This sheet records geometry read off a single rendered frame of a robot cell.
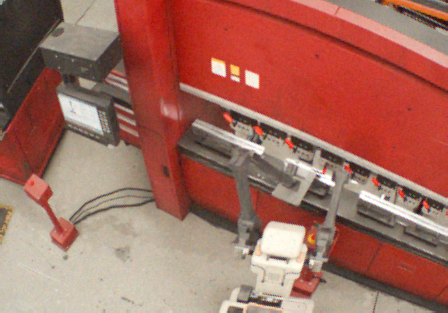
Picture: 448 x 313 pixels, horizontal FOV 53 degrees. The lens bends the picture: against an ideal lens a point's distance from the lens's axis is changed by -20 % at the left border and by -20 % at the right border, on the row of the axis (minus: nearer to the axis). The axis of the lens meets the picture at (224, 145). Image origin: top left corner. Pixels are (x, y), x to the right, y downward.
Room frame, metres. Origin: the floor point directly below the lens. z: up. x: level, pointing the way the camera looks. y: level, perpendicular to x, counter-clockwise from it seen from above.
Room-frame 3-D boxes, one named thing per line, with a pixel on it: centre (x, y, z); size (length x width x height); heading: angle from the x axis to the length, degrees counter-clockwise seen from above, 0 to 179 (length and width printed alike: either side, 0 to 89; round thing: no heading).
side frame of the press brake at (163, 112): (2.64, 0.24, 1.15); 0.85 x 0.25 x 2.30; 147
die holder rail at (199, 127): (2.27, -0.03, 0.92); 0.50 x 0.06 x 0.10; 57
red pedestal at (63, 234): (2.05, 1.43, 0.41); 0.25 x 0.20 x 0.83; 147
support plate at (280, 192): (1.84, -0.41, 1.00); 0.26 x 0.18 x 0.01; 147
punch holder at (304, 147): (1.98, -0.47, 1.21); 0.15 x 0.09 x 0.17; 57
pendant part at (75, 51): (2.26, 0.81, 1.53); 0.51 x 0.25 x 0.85; 62
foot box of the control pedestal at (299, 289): (1.51, -0.55, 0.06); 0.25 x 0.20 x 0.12; 149
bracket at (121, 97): (2.44, 0.75, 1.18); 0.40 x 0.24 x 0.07; 57
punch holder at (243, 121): (2.20, -0.13, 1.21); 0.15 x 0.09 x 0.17; 57
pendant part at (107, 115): (2.16, 0.81, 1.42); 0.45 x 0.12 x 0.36; 62
